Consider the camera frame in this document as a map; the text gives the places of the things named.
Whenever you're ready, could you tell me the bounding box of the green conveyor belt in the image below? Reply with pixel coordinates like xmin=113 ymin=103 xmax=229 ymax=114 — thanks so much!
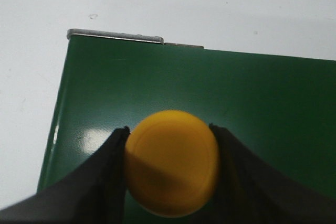
xmin=38 ymin=35 xmax=335 ymax=215

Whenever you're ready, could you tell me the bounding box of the yellow mushroom push button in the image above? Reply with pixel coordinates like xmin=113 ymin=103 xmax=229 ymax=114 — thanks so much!
xmin=124 ymin=110 xmax=220 ymax=218

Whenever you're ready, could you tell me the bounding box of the aluminium conveyor rail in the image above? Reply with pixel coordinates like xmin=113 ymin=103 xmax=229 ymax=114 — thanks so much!
xmin=66 ymin=28 xmax=204 ymax=49

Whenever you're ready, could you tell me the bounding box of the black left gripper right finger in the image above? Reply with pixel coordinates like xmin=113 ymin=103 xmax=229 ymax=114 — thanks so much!
xmin=208 ymin=124 xmax=335 ymax=223

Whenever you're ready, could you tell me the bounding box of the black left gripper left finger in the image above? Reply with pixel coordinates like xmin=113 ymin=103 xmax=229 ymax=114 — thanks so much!
xmin=1 ymin=127 xmax=130 ymax=223

